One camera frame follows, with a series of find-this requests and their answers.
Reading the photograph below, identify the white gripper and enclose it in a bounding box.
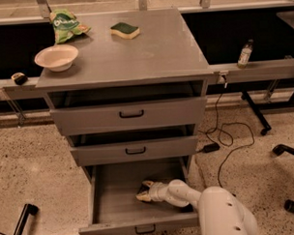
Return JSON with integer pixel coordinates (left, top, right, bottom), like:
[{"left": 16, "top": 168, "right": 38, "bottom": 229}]
[{"left": 136, "top": 180, "right": 170, "bottom": 202}]

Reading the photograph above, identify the black rxbar chocolate bar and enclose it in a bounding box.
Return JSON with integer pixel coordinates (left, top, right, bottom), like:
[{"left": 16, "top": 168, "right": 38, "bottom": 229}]
[{"left": 137, "top": 186, "right": 149, "bottom": 194}]

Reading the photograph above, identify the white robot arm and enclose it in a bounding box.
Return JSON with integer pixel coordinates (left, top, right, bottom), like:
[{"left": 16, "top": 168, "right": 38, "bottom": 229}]
[{"left": 136, "top": 179, "right": 258, "bottom": 235}]

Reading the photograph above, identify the grey bottom drawer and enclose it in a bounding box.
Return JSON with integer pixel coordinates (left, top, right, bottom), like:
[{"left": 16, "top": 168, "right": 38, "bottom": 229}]
[{"left": 79, "top": 156, "right": 198, "bottom": 235}]

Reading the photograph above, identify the grey drawer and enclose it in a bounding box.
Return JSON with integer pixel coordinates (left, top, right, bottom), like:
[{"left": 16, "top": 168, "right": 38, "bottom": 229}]
[
  {"left": 70, "top": 125, "right": 197, "bottom": 166},
  {"left": 46, "top": 80, "right": 210, "bottom": 137},
  {"left": 79, "top": 156, "right": 198, "bottom": 235}
]

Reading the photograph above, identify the grey middle drawer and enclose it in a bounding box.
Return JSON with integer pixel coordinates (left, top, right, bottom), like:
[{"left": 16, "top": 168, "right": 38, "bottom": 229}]
[{"left": 70, "top": 125, "right": 197, "bottom": 166}]

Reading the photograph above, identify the grey top drawer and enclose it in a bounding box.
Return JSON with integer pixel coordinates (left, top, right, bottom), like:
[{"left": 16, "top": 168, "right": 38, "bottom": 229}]
[{"left": 46, "top": 80, "right": 210, "bottom": 137}]

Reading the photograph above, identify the grey drawer cabinet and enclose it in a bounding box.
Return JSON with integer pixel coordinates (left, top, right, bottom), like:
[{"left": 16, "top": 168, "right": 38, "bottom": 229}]
[{"left": 32, "top": 6, "right": 219, "bottom": 182}]

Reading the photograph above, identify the black power adapter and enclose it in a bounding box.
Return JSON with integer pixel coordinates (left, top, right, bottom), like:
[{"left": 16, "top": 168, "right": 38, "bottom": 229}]
[{"left": 202, "top": 142, "right": 220, "bottom": 153}]

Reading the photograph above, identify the black stand leg left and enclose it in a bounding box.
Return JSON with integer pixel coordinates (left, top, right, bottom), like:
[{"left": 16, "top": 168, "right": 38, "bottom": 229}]
[{"left": 13, "top": 204, "right": 38, "bottom": 235}]

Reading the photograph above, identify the black table leg with caster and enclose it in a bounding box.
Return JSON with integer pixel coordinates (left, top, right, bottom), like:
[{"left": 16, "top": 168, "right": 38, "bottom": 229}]
[{"left": 241, "top": 91, "right": 271, "bottom": 135}]

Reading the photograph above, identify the black chair base leg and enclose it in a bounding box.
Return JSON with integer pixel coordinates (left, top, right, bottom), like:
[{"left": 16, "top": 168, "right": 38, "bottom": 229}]
[{"left": 272, "top": 144, "right": 294, "bottom": 156}]

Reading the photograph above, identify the black chair caster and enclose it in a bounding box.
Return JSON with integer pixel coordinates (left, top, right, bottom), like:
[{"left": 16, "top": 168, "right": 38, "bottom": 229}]
[{"left": 283, "top": 199, "right": 294, "bottom": 214}]

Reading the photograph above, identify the white paper bowl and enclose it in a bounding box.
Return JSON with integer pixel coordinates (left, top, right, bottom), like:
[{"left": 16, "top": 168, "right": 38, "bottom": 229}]
[{"left": 35, "top": 44, "right": 79, "bottom": 73}]

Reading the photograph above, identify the green yellow sponge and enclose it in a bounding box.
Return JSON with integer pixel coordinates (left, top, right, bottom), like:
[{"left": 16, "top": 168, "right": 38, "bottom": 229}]
[{"left": 110, "top": 22, "right": 140, "bottom": 40}]

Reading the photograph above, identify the small glass bottle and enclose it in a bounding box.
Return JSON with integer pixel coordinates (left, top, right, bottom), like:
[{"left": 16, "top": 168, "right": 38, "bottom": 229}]
[{"left": 237, "top": 40, "right": 253, "bottom": 69}]

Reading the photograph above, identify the black tape measure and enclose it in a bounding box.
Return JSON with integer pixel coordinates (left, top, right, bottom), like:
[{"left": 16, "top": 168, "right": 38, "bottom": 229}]
[{"left": 11, "top": 73, "right": 28, "bottom": 85}]

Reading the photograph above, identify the green chip bag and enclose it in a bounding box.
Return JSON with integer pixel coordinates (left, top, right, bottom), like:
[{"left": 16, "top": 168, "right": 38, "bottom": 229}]
[{"left": 49, "top": 9, "right": 91, "bottom": 44}]

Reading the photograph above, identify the black cable on floor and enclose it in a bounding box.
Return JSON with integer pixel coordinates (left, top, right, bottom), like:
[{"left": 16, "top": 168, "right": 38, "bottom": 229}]
[{"left": 195, "top": 83, "right": 257, "bottom": 191}]

